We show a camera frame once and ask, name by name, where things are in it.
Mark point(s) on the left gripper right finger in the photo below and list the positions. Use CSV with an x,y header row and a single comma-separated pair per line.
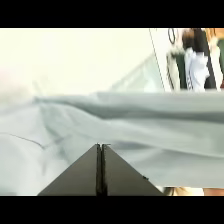
x,y
125,178

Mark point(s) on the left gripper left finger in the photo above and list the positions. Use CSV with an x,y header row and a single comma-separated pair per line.
x,y
80,178

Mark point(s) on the light grey shirt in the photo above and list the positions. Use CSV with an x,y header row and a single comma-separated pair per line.
x,y
160,133

